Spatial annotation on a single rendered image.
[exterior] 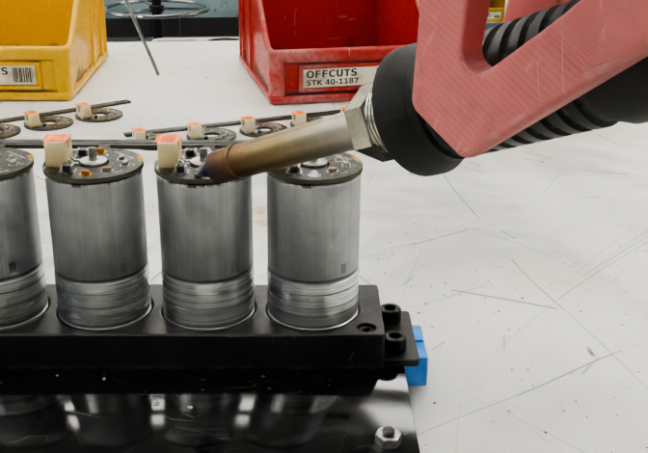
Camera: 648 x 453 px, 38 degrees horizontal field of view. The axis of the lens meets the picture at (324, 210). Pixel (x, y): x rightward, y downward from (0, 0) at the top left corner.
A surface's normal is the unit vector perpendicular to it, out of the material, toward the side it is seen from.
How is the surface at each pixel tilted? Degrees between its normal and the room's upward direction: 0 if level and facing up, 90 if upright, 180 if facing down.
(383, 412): 0
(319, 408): 0
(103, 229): 90
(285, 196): 90
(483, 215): 0
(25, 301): 90
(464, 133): 98
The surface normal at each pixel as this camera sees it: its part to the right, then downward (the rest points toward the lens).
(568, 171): 0.01, -0.93
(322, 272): 0.23, 0.36
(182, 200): -0.37, 0.33
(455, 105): -0.75, 0.36
